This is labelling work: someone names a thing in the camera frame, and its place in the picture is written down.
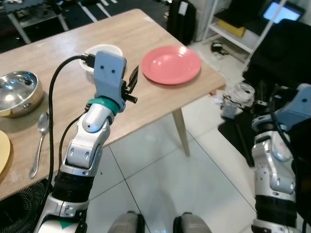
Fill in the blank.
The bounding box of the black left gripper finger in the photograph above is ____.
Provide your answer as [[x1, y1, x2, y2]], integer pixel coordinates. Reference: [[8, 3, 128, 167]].
[[128, 65, 140, 93]]

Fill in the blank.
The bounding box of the pink plate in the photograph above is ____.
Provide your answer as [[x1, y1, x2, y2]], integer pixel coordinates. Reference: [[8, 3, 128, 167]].
[[141, 45, 202, 86]]

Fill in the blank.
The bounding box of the white bowl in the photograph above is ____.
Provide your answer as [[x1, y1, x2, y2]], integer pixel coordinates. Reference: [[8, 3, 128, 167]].
[[80, 44, 124, 74]]

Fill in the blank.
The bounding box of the wooden table leg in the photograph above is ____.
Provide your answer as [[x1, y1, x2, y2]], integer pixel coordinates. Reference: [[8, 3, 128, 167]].
[[172, 107, 191, 157]]

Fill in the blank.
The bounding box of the black backpack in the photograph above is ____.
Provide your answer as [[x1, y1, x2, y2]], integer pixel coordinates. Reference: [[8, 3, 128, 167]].
[[166, 0, 198, 46]]

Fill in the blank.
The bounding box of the small black floor object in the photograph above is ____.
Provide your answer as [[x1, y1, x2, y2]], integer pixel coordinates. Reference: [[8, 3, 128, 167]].
[[210, 42, 225, 55]]

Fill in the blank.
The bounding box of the white metal shelf rack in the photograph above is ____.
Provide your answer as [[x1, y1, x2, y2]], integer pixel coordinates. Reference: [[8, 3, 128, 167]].
[[201, 0, 288, 60]]

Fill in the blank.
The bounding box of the yellow box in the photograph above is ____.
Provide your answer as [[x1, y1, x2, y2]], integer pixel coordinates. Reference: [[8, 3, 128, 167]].
[[217, 19, 247, 38]]

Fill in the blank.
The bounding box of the steel bowl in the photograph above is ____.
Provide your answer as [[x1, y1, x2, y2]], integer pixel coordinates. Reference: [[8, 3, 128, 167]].
[[0, 71, 40, 118]]

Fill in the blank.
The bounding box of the grey left robot foot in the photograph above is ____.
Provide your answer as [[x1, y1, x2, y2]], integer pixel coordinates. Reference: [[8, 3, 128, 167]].
[[107, 211, 147, 233]]

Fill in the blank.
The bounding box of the grey robot foot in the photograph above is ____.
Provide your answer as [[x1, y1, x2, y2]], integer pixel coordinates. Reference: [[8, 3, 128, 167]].
[[107, 211, 147, 233], [173, 212, 212, 233]]

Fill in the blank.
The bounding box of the black fabric chair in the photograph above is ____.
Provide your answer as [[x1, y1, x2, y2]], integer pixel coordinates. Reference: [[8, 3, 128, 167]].
[[218, 18, 311, 168]]

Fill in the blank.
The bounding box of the yellow plate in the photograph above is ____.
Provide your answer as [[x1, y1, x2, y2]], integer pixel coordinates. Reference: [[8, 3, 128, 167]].
[[0, 130, 12, 178]]

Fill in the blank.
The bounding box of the grey right robot foot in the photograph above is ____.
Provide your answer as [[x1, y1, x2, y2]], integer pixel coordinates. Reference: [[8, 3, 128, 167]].
[[173, 212, 212, 233]]

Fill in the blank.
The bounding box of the lit blue screen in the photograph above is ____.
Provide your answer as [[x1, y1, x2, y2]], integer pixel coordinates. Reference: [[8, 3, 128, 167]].
[[262, 1, 302, 24]]

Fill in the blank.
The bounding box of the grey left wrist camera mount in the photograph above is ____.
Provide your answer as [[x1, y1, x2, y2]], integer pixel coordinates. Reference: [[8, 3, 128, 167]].
[[93, 50, 128, 105]]

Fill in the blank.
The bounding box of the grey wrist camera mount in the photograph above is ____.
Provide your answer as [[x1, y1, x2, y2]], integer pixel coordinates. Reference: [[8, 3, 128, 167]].
[[273, 83, 311, 131], [93, 50, 128, 105]]

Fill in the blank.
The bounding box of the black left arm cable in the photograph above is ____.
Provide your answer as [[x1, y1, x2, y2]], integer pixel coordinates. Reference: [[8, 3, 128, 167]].
[[41, 54, 96, 216]]

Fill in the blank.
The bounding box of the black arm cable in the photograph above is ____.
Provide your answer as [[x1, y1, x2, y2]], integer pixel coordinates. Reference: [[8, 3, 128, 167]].
[[41, 54, 96, 216], [268, 86, 303, 161]]

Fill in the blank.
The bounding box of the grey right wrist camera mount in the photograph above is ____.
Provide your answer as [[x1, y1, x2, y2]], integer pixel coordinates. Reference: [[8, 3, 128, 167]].
[[273, 83, 311, 131]]

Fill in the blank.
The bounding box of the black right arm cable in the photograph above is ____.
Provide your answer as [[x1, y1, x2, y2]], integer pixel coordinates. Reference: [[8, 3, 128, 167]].
[[268, 86, 303, 161]]

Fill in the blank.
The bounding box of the black round wire basket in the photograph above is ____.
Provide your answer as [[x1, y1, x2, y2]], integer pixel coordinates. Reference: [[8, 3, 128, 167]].
[[0, 179, 55, 233]]

